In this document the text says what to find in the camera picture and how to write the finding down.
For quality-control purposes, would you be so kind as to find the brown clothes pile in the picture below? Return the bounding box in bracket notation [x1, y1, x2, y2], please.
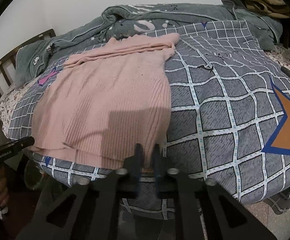
[239, 0, 290, 19]

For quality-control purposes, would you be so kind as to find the grey checked duvet cover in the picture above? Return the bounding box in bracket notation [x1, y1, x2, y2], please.
[8, 19, 290, 221]

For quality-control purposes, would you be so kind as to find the grey-green fleece blanket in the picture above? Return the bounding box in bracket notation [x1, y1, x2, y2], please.
[14, 0, 283, 89]

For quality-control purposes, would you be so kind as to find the pink knit sweater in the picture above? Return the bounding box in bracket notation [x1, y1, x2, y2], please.
[31, 33, 180, 170]

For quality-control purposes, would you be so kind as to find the floral bed sheet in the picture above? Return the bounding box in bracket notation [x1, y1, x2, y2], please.
[0, 45, 290, 138]

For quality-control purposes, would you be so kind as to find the dark wooden headboard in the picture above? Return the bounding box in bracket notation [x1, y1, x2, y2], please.
[0, 29, 56, 98]

